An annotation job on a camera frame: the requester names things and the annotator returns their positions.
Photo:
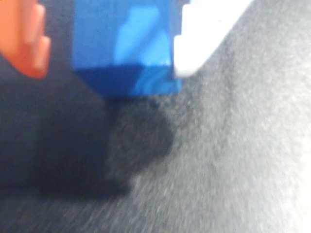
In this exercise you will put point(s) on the black felt mat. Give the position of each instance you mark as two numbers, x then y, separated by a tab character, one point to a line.
218	157

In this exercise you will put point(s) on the blue cube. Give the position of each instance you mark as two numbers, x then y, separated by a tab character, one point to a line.
102	36

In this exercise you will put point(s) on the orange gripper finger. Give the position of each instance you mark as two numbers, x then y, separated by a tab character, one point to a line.
19	36

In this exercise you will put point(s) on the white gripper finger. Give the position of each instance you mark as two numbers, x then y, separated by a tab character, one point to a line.
194	48

